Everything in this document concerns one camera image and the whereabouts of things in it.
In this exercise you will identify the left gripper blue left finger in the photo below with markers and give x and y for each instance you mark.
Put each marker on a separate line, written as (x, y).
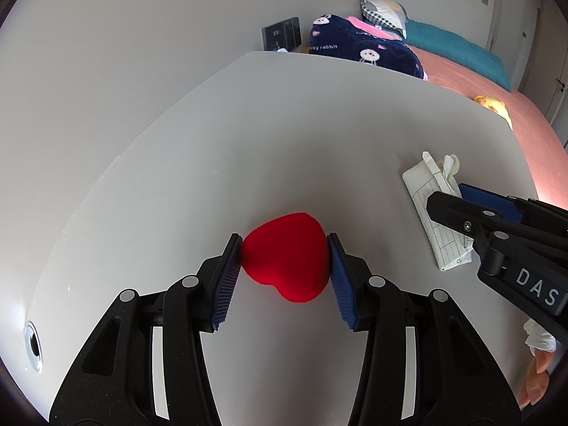
(224, 280)

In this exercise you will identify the navy rabbit blanket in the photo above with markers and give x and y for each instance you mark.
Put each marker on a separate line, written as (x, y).
(337, 37)

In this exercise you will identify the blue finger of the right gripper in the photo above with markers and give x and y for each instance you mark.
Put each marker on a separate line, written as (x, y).
(491, 201)

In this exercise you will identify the checked patchwork pillow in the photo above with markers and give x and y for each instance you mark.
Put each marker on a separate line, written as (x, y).
(388, 15)

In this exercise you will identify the red heart plush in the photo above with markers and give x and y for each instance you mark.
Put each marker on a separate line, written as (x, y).
(290, 254)

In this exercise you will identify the white door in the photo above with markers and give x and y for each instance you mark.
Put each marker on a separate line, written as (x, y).
(514, 27)

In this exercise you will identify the yellow chick plush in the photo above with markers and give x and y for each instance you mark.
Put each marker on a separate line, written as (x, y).
(496, 106)

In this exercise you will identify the white paper packet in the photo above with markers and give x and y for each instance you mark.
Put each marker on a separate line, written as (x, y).
(431, 185)

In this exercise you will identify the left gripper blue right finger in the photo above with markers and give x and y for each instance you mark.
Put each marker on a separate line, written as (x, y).
(341, 282)

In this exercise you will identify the white tissue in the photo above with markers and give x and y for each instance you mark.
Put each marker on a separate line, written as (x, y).
(538, 338)

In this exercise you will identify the teal pillow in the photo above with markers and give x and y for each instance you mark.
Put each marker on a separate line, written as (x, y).
(455, 48)

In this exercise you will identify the pink folded blanket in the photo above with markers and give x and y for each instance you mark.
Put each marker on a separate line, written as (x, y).
(372, 30)

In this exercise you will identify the silver cable grommet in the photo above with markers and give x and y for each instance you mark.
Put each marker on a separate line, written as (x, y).
(32, 346)

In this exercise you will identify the pink bed sheet mattress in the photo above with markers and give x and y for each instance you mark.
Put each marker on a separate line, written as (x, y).
(543, 151)

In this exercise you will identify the person's right hand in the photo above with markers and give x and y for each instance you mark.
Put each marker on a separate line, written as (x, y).
(537, 380)

